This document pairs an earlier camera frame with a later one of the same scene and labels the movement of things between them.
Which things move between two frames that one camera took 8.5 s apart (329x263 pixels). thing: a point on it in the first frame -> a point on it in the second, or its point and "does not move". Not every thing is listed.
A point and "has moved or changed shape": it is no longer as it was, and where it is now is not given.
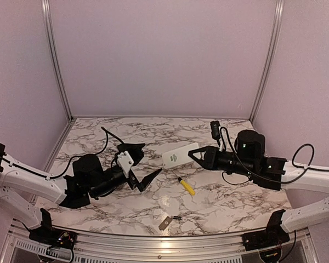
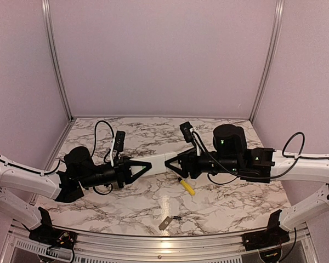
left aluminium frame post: (53, 48) does not move
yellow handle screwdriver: (187, 187) does not move
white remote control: (178, 156) has moved or changed shape
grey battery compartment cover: (165, 223) does not move
